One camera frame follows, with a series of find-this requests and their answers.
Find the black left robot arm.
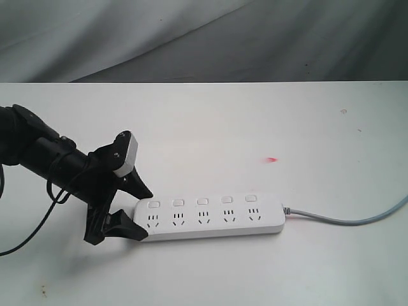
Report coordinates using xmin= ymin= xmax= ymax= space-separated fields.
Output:
xmin=1 ymin=105 xmax=153 ymax=245

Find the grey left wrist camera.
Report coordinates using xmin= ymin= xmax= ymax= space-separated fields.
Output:
xmin=113 ymin=131 xmax=138 ymax=177

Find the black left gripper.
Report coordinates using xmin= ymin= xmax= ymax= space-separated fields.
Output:
xmin=84 ymin=145 xmax=154 ymax=245

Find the black left camera cable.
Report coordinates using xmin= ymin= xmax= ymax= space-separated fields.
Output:
xmin=0 ymin=159 xmax=84 ymax=256

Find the grey backdrop cloth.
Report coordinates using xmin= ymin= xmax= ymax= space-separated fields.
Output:
xmin=1 ymin=1 xmax=407 ymax=83

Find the white five-outlet power strip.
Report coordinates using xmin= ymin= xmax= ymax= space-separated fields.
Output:
xmin=133 ymin=191 xmax=286 ymax=242

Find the grey power cable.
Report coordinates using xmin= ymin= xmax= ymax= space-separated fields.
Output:
xmin=282 ymin=194 xmax=408 ymax=228

